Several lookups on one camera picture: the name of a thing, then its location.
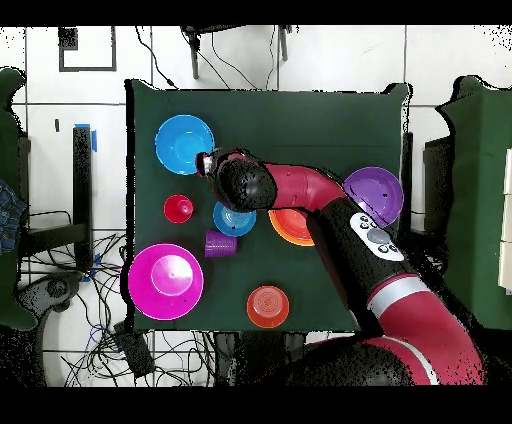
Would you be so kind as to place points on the purple cup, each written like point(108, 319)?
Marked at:
point(220, 244)

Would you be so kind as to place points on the wide red-orange bowl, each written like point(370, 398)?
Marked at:
point(292, 222)

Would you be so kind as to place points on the large orange bowl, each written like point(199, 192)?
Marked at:
point(286, 236)

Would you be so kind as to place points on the small red-orange bowl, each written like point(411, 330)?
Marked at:
point(268, 306)

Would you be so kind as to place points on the wide purple bowl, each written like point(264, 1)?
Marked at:
point(380, 188)

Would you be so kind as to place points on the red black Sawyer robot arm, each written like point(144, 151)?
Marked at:
point(304, 188)

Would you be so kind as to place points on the large blue bowl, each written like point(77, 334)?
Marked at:
point(180, 140)

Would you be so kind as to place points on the red cup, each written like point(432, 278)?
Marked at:
point(178, 210)

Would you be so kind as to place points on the small blue bowl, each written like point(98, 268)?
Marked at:
point(236, 224)

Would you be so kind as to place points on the dark green table cloth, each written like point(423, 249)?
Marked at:
point(240, 104)

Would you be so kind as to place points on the black metal stand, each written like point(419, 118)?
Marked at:
point(82, 180)

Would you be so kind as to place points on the large pink bowl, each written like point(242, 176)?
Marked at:
point(166, 282)

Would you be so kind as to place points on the green cloth side table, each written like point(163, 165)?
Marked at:
point(484, 160)
point(8, 160)

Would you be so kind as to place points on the black power strip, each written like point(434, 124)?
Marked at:
point(136, 354)

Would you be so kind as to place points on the black camera tripod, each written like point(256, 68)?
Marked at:
point(194, 60)

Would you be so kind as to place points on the grey square floor frame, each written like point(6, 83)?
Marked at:
point(88, 69)

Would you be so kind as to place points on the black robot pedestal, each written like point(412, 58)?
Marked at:
point(240, 352)

